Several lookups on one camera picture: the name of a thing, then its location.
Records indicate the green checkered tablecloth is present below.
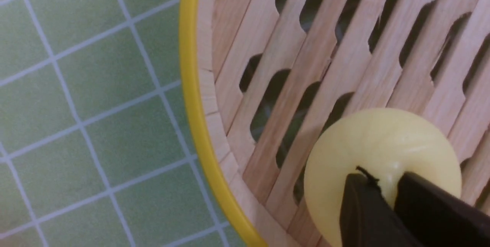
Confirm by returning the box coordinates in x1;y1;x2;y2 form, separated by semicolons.
1;0;245;247

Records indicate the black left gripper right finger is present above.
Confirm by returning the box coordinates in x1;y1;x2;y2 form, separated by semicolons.
394;172;490;247

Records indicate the yellow bun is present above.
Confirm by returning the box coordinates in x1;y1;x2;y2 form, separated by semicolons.
304;108;462;247

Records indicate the bamboo steamer tray yellow rim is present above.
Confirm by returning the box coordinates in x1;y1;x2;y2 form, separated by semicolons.
179;0;489;247

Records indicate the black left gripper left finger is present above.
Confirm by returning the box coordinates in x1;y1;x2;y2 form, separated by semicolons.
339;166;421;247

